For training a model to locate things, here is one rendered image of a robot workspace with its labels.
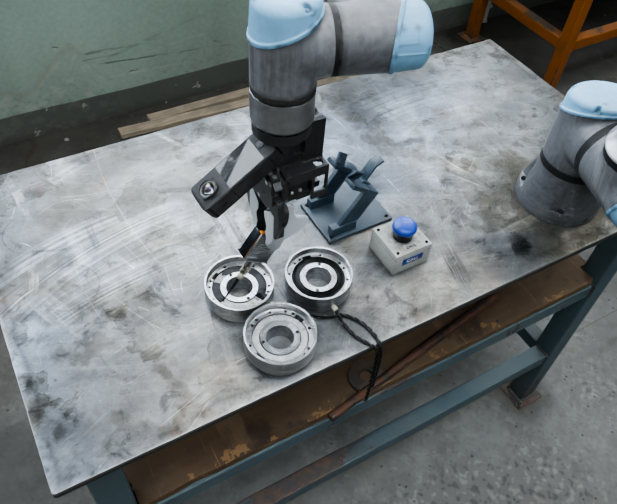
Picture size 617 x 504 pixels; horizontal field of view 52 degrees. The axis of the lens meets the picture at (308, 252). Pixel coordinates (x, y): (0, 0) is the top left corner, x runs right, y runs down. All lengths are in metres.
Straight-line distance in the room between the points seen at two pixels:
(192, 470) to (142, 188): 0.49
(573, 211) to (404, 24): 0.60
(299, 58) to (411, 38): 0.12
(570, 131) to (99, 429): 0.83
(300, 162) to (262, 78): 0.15
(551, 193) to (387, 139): 0.33
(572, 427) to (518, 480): 0.24
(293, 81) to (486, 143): 0.71
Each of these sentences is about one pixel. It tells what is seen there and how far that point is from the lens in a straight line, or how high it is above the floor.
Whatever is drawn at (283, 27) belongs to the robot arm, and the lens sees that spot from 0.64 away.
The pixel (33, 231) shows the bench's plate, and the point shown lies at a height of 0.80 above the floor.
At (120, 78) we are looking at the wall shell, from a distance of 2.58.
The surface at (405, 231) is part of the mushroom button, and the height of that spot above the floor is 0.87.
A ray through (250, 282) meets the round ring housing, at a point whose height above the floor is 0.82.
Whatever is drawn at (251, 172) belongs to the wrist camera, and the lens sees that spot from 0.74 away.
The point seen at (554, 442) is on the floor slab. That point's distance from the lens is 1.91.
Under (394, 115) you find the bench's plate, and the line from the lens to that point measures 1.34.
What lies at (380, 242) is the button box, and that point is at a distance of 1.02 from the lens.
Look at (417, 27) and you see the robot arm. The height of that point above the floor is 1.25.
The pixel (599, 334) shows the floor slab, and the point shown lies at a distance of 2.17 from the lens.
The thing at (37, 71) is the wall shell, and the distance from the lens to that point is 2.49.
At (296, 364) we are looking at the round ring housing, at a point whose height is 0.83.
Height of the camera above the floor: 1.59
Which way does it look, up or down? 49 degrees down
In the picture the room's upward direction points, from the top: 6 degrees clockwise
